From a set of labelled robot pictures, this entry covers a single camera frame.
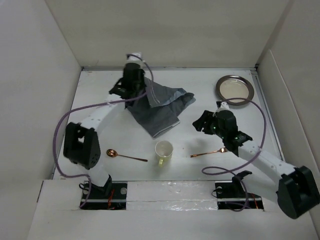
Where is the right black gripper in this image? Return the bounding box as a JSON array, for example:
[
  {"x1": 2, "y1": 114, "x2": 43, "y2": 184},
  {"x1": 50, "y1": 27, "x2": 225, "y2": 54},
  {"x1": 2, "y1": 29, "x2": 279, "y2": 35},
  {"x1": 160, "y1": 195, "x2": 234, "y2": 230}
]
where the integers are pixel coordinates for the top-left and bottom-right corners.
[{"x1": 191, "y1": 109, "x2": 227, "y2": 140}]

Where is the grey cloth placemat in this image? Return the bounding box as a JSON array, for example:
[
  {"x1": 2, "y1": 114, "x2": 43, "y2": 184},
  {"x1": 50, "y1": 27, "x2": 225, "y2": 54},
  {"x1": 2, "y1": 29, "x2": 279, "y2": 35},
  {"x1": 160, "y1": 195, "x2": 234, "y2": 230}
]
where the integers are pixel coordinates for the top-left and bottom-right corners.
[{"x1": 126, "y1": 77, "x2": 196, "y2": 139}]

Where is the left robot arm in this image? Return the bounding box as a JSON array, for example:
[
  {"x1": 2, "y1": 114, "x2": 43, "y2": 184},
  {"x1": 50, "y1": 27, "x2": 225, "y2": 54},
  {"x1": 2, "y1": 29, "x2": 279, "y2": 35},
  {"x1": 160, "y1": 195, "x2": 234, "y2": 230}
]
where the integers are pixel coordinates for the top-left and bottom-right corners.
[{"x1": 63, "y1": 61, "x2": 146, "y2": 199}]

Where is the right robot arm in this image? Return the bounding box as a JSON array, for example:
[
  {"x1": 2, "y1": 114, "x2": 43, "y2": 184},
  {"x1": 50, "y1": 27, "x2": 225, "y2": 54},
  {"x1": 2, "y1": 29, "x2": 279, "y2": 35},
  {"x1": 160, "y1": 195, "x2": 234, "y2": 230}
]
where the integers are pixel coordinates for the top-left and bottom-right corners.
[{"x1": 192, "y1": 108, "x2": 320, "y2": 219}]

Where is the copper fork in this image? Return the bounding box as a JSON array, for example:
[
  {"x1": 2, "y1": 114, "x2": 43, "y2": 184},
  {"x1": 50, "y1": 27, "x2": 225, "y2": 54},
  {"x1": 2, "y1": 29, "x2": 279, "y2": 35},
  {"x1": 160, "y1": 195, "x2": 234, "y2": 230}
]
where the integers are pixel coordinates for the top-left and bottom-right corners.
[{"x1": 190, "y1": 147, "x2": 228, "y2": 158}]

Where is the round metal plate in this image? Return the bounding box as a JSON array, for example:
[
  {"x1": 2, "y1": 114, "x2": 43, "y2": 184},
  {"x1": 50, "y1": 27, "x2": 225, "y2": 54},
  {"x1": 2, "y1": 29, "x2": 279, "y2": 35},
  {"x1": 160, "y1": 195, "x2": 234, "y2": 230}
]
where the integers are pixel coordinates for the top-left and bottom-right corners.
[{"x1": 215, "y1": 75, "x2": 255, "y2": 106}]

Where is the yellow mug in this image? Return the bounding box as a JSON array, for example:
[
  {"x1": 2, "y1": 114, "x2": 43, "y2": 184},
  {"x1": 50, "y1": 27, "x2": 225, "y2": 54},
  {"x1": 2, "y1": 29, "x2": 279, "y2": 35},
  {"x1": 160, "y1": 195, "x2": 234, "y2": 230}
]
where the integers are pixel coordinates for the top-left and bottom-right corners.
[{"x1": 154, "y1": 140, "x2": 174, "y2": 167}]

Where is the copper spoon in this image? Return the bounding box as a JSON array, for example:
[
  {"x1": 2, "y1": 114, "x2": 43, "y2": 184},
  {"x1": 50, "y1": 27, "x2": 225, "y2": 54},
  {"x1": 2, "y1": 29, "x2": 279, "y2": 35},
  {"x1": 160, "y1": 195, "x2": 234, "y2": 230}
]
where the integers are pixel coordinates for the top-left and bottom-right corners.
[{"x1": 106, "y1": 149, "x2": 148, "y2": 162}]

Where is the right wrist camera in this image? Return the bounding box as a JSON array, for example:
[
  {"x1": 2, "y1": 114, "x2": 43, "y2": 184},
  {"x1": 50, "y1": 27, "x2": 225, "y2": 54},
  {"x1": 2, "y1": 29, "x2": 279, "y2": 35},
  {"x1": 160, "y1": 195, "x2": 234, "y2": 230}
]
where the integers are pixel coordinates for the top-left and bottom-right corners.
[{"x1": 215, "y1": 100, "x2": 230, "y2": 113}]

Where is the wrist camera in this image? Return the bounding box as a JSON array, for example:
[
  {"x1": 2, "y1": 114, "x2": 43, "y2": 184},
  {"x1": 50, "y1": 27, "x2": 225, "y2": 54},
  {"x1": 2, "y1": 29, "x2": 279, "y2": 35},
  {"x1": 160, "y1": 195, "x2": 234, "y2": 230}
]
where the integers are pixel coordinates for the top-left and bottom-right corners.
[
  {"x1": 215, "y1": 100, "x2": 230, "y2": 113},
  {"x1": 126, "y1": 52, "x2": 144, "y2": 63}
]

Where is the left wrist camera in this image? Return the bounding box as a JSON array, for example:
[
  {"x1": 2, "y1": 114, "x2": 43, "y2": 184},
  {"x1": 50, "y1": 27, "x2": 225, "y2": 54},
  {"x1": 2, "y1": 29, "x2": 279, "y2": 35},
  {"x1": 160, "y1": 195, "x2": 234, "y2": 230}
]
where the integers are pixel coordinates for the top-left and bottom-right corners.
[{"x1": 126, "y1": 52, "x2": 144, "y2": 63}]

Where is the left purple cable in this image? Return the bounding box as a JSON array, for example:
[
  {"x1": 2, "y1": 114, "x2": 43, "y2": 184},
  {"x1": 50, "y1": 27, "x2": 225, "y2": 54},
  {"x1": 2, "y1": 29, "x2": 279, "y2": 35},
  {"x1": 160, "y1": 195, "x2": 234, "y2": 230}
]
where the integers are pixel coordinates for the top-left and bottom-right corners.
[{"x1": 53, "y1": 52, "x2": 157, "y2": 208}]

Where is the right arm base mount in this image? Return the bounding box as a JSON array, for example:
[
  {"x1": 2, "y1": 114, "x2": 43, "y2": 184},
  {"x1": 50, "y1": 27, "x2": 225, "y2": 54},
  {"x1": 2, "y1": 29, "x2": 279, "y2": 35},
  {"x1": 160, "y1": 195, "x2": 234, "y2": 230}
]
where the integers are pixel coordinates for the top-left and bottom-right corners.
[{"x1": 211, "y1": 170, "x2": 264, "y2": 212}]

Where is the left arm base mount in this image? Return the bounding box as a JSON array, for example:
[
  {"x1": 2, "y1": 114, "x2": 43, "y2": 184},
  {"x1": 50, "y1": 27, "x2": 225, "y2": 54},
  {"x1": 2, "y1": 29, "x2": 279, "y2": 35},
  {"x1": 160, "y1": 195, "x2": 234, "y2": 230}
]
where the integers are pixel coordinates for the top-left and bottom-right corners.
[{"x1": 78, "y1": 177, "x2": 128, "y2": 211}]

